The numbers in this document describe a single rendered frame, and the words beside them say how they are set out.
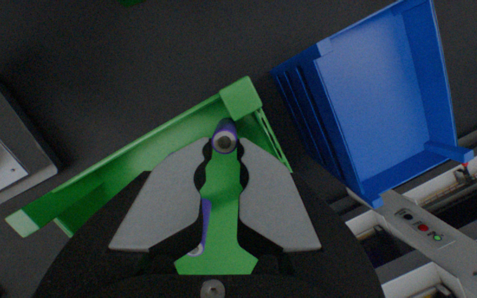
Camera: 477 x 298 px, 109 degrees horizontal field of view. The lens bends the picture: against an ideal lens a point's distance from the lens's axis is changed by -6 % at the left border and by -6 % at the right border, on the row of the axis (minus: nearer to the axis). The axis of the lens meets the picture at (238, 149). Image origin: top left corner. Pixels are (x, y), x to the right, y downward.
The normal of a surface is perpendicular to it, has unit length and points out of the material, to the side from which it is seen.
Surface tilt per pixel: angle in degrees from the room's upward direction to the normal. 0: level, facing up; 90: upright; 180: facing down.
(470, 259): 90
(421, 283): 16
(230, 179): 0
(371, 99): 0
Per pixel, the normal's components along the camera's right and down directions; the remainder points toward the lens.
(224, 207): 0.04, 0.29
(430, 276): -0.09, 0.04
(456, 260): -0.47, -0.84
